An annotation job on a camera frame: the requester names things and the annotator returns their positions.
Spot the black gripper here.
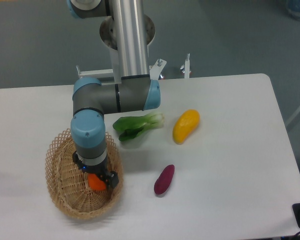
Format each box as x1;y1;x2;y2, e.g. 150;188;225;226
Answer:
72;151;119;189

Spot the orange fruit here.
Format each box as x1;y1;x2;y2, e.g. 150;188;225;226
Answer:
87;173;107;191

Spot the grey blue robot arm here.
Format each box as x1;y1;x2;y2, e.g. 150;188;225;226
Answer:
67;0;161;188

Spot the woven wicker basket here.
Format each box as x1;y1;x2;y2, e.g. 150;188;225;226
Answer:
45;129;124;220

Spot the green bok choy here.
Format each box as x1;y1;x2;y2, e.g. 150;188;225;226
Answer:
112;111;165;142

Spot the purple sweet potato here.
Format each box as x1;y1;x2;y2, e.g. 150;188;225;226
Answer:
153;164;175;195

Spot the yellow mango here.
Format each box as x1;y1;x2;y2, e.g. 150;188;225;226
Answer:
172;109;201;145

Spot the white levelling foot bracket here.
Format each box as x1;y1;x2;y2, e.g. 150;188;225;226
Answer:
180;53;192;79

